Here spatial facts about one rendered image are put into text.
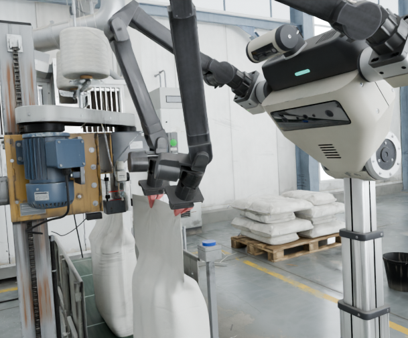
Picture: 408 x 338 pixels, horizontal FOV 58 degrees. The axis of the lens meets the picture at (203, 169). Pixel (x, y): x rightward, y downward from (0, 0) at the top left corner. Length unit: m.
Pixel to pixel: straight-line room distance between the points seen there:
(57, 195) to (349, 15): 0.98
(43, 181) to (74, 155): 0.13
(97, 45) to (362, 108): 0.87
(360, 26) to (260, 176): 6.04
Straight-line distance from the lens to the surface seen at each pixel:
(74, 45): 1.37
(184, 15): 0.77
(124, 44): 1.24
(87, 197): 1.52
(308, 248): 4.47
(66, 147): 1.23
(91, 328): 2.10
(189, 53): 0.82
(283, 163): 7.16
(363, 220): 1.32
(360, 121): 1.09
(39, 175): 1.31
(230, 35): 6.82
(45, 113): 1.28
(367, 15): 0.89
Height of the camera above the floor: 1.25
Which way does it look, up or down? 3 degrees down
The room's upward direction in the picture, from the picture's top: 3 degrees counter-clockwise
